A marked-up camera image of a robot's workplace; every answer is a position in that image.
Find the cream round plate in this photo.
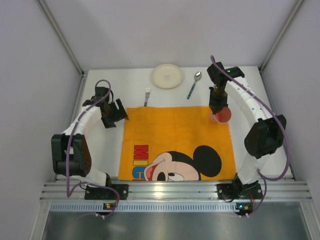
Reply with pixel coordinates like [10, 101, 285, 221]
[150, 63, 184, 89]

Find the aluminium mounting rail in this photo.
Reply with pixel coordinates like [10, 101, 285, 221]
[40, 178, 312, 202]

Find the perforated grey cable duct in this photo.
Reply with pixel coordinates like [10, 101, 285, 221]
[50, 202, 251, 213]

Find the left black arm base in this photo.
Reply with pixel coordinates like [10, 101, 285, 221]
[84, 184, 129, 200]

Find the pink plastic cup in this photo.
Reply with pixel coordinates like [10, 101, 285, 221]
[209, 107, 232, 124]

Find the fork with teal handle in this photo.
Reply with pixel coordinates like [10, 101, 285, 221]
[144, 87, 151, 107]

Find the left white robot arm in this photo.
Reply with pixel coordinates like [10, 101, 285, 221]
[51, 85, 129, 187]

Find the orange Mickey Mouse placemat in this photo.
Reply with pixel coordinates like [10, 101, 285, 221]
[118, 106, 236, 182]

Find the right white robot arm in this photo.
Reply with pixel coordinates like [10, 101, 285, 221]
[207, 60, 287, 195]

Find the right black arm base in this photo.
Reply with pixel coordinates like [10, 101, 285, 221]
[216, 182, 263, 201]

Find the spoon with teal handle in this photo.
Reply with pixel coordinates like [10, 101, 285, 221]
[187, 71, 202, 100]

